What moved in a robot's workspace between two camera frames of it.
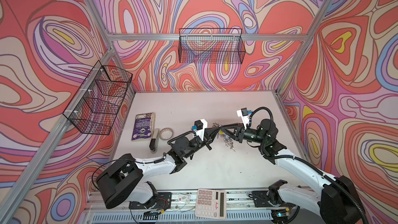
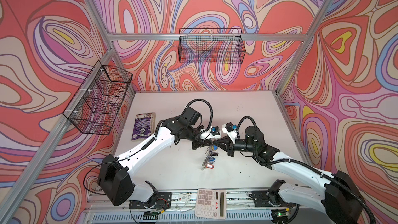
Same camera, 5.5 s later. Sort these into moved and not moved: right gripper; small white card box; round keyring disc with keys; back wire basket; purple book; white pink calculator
Moved: right gripper; round keyring disc with keys
Not moved: purple book; white pink calculator; small white card box; back wire basket
